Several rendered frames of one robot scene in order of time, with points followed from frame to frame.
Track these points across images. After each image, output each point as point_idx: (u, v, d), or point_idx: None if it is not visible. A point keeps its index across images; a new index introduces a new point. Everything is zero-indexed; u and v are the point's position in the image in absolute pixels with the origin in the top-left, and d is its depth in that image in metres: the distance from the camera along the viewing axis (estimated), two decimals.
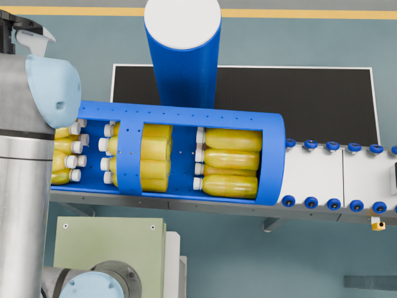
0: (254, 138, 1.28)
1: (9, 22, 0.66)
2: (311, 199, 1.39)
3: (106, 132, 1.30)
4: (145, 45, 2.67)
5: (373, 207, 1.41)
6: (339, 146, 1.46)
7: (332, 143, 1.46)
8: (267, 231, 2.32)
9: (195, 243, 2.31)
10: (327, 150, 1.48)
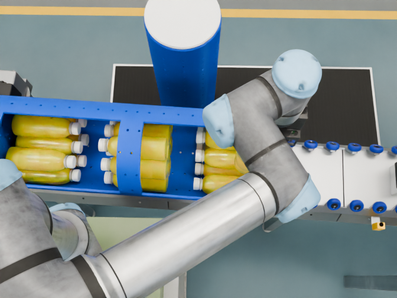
0: None
1: None
2: None
3: (106, 132, 1.31)
4: (145, 45, 2.67)
5: (373, 207, 1.41)
6: (339, 146, 1.46)
7: (332, 143, 1.46)
8: (267, 231, 2.32)
9: None
10: (327, 150, 1.48)
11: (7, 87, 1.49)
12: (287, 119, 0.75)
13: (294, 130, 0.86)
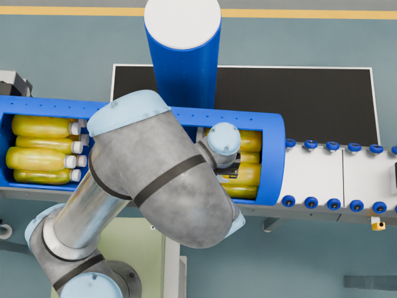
0: (254, 138, 1.28)
1: None
2: (311, 199, 1.39)
3: None
4: (145, 45, 2.67)
5: (373, 207, 1.41)
6: (339, 146, 1.46)
7: (332, 143, 1.46)
8: (267, 231, 2.32)
9: None
10: (327, 150, 1.48)
11: (7, 87, 1.49)
12: (223, 165, 1.07)
13: (234, 168, 1.18)
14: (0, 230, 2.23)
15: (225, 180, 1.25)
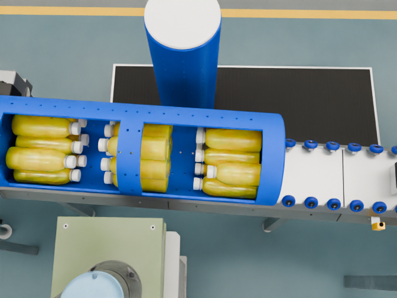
0: (254, 138, 1.28)
1: None
2: (311, 199, 1.39)
3: (106, 132, 1.31)
4: (145, 45, 2.67)
5: (373, 207, 1.41)
6: (339, 146, 1.46)
7: (332, 143, 1.46)
8: (267, 231, 2.32)
9: (195, 243, 2.31)
10: (327, 150, 1.48)
11: (7, 87, 1.49)
12: None
13: None
14: (0, 230, 2.23)
15: None
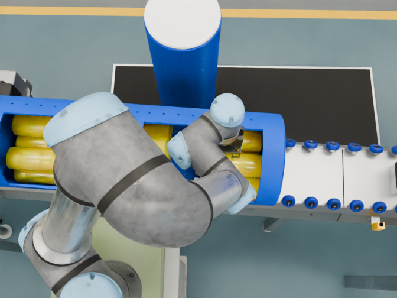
0: (254, 138, 1.28)
1: None
2: (311, 199, 1.39)
3: None
4: (145, 45, 2.67)
5: (373, 207, 1.41)
6: (339, 146, 1.46)
7: (332, 143, 1.46)
8: (267, 231, 2.32)
9: (195, 243, 2.31)
10: (327, 150, 1.48)
11: (7, 87, 1.49)
12: (226, 141, 1.03)
13: (237, 147, 1.14)
14: (0, 230, 2.23)
15: None
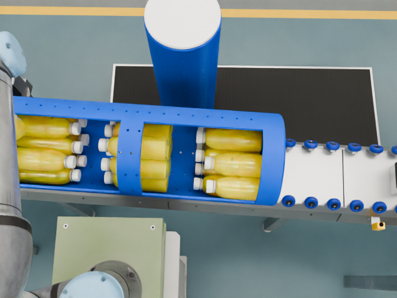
0: (254, 138, 1.28)
1: None
2: (311, 199, 1.39)
3: (106, 132, 1.31)
4: (145, 45, 2.67)
5: (373, 207, 1.41)
6: (339, 146, 1.46)
7: (332, 143, 1.46)
8: (267, 231, 2.32)
9: (195, 243, 2.31)
10: (327, 150, 1.48)
11: None
12: None
13: None
14: None
15: None
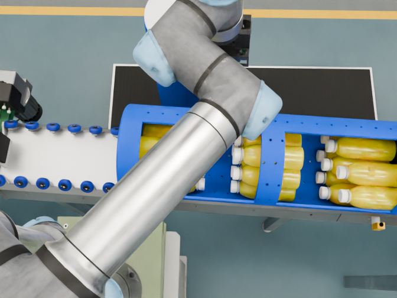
0: (389, 146, 1.27)
1: None
2: None
3: (237, 141, 1.30)
4: None
5: None
6: None
7: None
8: (267, 231, 2.32)
9: (195, 243, 2.31)
10: None
11: (7, 87, 1.49)
12: (221, 35, 0.68)
13: (244, 49, 0.79)
14: None
15: None
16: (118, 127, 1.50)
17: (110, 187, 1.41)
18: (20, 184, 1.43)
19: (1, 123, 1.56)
